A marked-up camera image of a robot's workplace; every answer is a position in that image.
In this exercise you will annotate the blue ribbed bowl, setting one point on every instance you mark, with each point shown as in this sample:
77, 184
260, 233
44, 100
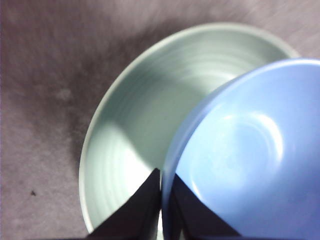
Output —
250, 150

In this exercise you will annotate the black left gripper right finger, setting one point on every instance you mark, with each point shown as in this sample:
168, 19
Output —
192, 215

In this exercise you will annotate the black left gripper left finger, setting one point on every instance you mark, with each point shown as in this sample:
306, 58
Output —
135, 215

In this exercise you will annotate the green round plate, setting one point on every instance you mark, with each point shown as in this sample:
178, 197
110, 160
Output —
130, 112

